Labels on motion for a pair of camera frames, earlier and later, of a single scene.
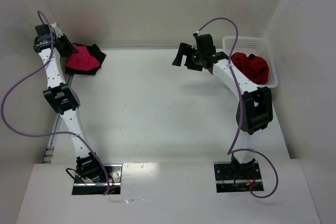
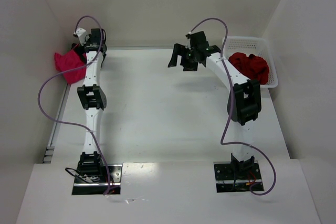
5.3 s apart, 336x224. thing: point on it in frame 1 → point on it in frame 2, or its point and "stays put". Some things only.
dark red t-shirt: (255, 68) stays put
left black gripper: (66, 46) → (79, 51)
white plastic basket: (256, 46) stays put
